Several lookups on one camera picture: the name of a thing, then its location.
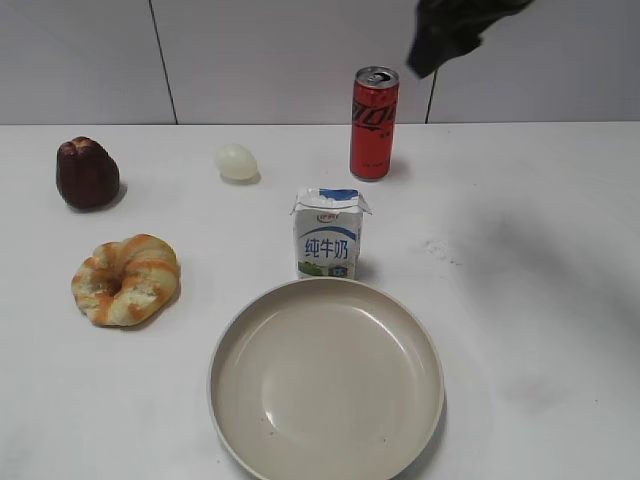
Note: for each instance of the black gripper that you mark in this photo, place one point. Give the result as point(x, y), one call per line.
point(449, 29)

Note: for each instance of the white blue milk carton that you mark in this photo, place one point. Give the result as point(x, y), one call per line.
point(327, 228)

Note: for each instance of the beige round plate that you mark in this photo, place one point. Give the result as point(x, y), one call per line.
point(325, 378)

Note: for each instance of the red soda can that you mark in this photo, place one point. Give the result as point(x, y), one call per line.
point(374, 106)

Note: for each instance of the white egg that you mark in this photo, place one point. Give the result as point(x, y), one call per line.
point(236, 163)

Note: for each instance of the orange striped bagel bread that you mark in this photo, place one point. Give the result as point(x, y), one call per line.
point(123, 284)

